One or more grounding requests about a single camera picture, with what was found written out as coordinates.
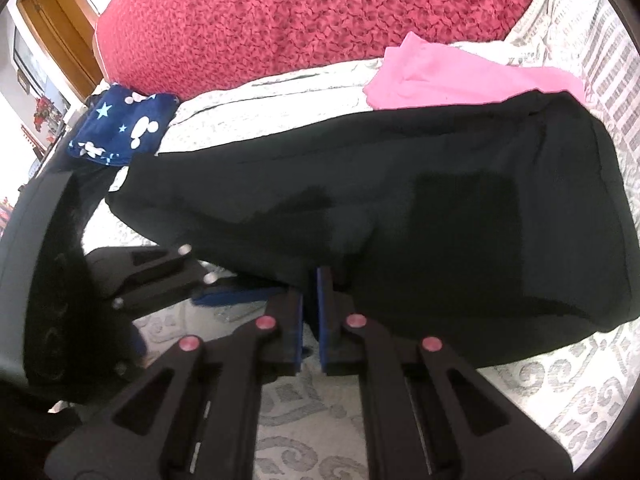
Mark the pink cloth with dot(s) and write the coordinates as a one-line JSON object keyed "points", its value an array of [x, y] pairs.
{"points": [[425, 75]]}

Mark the blue star printed cloth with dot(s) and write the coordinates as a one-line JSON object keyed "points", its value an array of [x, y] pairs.
{"points": [[115, 130]]}

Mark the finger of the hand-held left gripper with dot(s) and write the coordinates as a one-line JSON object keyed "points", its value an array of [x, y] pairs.
{"points": [[160, 272]]}

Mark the framed picture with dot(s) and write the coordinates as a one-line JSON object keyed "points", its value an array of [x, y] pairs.
{"points": [[35, 67]]}

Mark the red textured blanket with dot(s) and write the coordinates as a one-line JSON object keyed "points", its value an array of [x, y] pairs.
{"points": [[275, 15]]}

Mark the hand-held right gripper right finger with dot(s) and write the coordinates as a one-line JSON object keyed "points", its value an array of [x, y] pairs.
{"points": [[322, 330]]}

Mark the white grey patterned bedspread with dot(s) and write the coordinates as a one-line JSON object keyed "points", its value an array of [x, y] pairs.
{"points": [[300, 440]]}

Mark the black pants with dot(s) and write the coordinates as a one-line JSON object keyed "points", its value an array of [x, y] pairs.
{"points": [[400, 185]]}

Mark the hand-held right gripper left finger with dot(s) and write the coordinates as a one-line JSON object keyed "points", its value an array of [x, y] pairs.
{"points": [[299, 332]]}

